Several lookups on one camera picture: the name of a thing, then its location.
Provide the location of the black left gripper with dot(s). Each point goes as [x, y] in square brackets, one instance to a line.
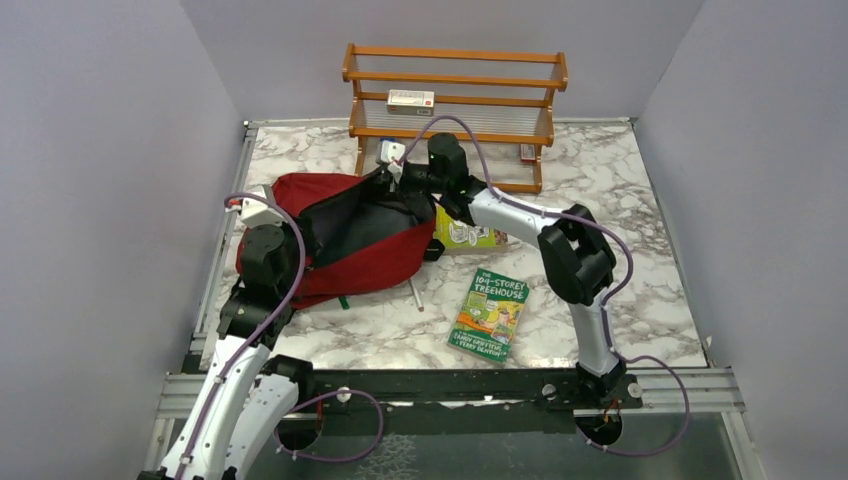
[286, 228]

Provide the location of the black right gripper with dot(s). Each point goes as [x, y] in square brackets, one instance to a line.
[398, 182]

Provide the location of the green yellow paperback book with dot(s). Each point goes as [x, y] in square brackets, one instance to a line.
[461, 238]

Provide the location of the red backpack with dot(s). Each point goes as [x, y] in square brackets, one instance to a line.
[358, 238]

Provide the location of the green treehouse book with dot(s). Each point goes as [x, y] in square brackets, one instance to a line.
[487, 321]

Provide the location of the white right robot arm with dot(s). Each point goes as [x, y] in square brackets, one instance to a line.
[577, 259]

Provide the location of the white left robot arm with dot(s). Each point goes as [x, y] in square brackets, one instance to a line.
[247, 389]

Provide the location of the small red white eraser box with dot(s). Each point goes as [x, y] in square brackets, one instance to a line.
[527, 153]

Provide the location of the white red box on shelf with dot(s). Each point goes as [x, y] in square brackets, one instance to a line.
[410, 102]

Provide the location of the wooden two-tier shelf rack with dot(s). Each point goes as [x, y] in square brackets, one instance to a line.
[502, 97]

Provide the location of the brown marker pen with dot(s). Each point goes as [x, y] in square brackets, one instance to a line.
[416, 296]

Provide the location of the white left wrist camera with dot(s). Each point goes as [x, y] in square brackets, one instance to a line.
[258, 209]

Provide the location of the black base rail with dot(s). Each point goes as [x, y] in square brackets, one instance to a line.
[350, 402]

